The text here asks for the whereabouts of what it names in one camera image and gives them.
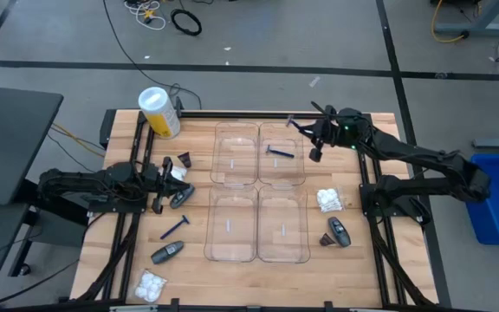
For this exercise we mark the clear plastic bin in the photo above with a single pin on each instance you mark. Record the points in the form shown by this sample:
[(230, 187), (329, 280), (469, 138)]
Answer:
[(215, 225), (297, 173), (221, 151), (301, 225)]

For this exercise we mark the silver aluminium bar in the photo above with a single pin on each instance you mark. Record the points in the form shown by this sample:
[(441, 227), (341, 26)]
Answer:
[(132, 308)]

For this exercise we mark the white yellow wipes canister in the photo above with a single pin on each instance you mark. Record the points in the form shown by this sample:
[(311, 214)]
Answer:
[(158, 112)]

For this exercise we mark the black boxed item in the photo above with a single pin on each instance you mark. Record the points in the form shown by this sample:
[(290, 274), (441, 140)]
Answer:
[(185, 160)]

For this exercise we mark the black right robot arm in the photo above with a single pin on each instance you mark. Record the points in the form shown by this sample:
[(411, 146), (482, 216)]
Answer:
[(427, 156)]

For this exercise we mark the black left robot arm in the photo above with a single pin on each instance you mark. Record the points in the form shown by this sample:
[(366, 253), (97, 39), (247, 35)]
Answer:
[(80, 180)]

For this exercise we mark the grey desk base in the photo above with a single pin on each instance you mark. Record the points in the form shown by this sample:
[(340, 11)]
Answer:
[(483, 27)]

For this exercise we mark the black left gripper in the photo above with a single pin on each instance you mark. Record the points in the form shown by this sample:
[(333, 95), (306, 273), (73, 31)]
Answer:
[(156, 180)]

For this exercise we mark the blue disposable razor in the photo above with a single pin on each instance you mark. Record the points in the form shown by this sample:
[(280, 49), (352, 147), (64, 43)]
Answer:
[(280, 153), (297, 125), (173, 228)]

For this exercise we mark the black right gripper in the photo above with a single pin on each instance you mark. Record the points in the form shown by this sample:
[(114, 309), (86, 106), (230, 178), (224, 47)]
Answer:
[(340, 128)]

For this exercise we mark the black desk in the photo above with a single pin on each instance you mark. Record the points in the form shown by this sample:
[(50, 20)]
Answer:
[(11, 143)]

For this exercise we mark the clear bag labelled Vanity Pack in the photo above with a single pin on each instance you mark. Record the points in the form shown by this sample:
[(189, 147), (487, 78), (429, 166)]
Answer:
[(180, 173)]

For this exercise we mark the clear bag of cotton balls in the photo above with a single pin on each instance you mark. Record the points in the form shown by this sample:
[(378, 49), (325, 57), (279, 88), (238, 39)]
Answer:
[(329, 200), (150, 286)]

